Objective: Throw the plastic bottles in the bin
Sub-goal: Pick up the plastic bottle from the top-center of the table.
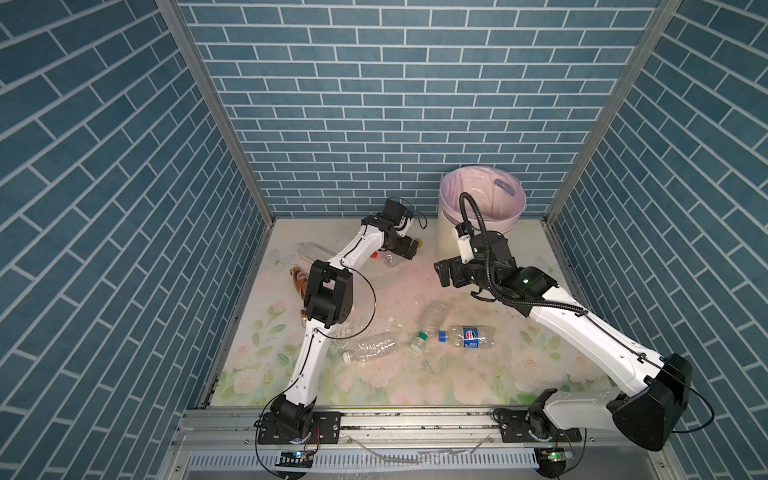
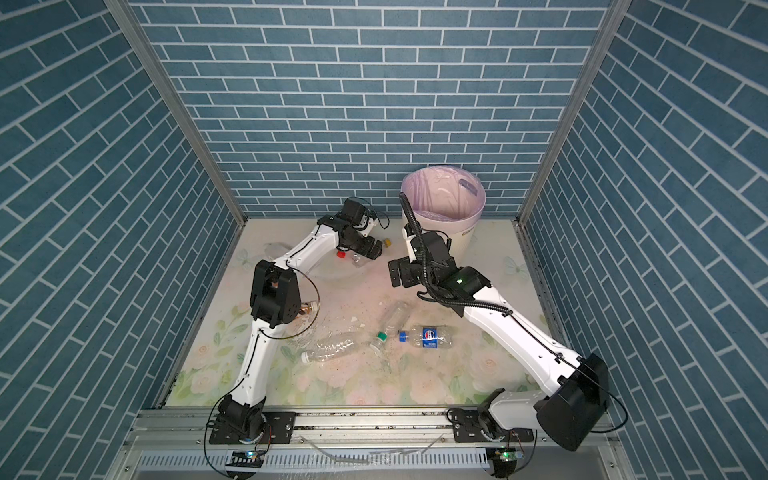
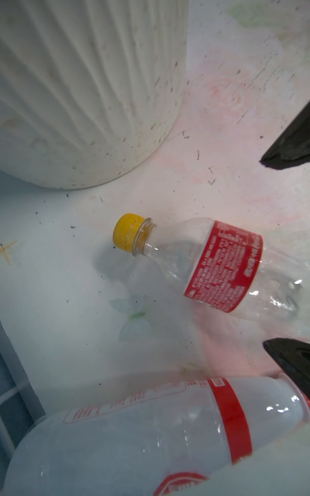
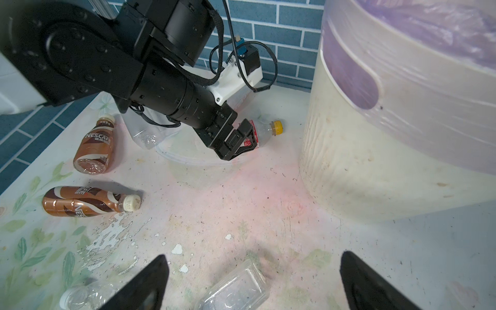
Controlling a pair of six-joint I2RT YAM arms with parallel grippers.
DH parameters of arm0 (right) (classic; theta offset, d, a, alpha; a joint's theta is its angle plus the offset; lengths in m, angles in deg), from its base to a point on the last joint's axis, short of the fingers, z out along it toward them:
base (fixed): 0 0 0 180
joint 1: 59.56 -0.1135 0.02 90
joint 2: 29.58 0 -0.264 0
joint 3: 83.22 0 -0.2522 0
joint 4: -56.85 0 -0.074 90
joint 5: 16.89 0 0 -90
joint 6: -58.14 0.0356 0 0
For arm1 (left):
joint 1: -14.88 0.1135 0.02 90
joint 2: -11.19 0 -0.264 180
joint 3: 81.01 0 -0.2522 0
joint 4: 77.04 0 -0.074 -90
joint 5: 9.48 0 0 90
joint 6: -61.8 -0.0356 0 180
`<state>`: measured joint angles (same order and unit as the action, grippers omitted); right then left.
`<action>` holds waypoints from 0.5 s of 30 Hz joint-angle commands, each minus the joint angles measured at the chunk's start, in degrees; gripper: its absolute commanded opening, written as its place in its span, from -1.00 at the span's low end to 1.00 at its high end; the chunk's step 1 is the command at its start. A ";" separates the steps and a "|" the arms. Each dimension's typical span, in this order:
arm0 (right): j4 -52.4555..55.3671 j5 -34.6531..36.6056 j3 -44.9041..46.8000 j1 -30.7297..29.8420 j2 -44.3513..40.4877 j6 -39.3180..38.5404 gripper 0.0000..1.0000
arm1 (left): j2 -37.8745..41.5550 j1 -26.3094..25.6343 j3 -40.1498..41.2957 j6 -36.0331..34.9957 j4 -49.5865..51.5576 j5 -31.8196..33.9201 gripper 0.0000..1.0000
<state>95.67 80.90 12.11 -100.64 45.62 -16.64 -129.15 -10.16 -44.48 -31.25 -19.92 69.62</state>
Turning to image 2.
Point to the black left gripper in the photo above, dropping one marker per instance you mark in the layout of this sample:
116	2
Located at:
374	251

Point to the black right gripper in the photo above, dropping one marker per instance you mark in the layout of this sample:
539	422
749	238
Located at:
406	266

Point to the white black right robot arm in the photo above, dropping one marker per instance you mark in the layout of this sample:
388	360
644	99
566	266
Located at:
573	393

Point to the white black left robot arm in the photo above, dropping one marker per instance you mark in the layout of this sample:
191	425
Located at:
275	302

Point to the beige bin pink liner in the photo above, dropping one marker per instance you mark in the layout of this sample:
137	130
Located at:
448	199

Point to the clear bottle green cap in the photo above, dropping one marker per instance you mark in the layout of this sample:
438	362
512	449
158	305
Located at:
393	320

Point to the clear Pepsi bottle blue cap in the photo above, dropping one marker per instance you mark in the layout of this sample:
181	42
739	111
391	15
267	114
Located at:
428	336

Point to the amber tea bottle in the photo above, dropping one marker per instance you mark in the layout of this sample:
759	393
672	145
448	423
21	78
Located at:
309	308

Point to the clear crushed bottle white cap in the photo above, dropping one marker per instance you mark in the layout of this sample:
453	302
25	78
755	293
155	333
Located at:
332	347

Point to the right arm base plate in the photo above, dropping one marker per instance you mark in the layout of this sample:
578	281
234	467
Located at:
473	426

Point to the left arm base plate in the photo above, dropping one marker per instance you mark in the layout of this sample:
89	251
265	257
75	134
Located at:
259	429

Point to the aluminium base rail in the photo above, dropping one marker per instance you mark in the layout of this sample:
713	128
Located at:
357	443

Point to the aluminium corner post right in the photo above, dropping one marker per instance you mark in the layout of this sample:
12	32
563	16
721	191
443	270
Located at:
596	55

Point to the aluminium corner post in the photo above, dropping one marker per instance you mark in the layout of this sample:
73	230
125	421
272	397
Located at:
596	55
130	27

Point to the aluminium corner post left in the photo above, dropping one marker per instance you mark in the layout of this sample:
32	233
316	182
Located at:
130	27

